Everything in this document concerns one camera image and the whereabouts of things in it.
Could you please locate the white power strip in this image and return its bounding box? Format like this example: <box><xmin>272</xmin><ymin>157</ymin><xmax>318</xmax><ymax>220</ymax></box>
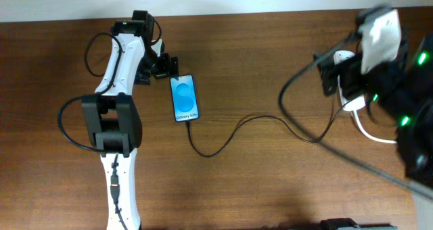
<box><xmin>334</xmin><ymin>50</ymin><xmax>365</xmax><ymax>112</ymax></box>

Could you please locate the blue Galaxy smartphone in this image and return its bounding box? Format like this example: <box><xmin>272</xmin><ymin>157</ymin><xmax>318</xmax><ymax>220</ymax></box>
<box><xmin>170</xmin><ymin>74</ymin><xmax>200</xmax><ymax>122</ymax></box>

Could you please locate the black charger cable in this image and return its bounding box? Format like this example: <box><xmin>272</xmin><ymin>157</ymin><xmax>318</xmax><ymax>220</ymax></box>
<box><xmin>184</xmin><ymin>94</ymin><xmax>356</xmax><ymax>158</ymax></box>

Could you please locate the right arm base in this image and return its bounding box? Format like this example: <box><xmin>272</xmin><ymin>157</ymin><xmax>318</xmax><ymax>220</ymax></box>
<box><xmin>319</xmin><ymin>218</ymin><xmax>398</xmax><ymax>230</ymax></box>

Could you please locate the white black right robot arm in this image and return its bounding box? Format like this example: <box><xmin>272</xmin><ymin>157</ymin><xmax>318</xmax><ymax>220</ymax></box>
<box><xmin>317</xmin><ymin>34</ymin><xmax>432</xmax><ymax>189</ymax></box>

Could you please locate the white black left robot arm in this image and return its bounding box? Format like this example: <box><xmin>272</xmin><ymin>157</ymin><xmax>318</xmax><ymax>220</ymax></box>
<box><xmin>81</xmin><ymin>10</ymin><xmax>179</xmax><ymax>229</ymax></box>

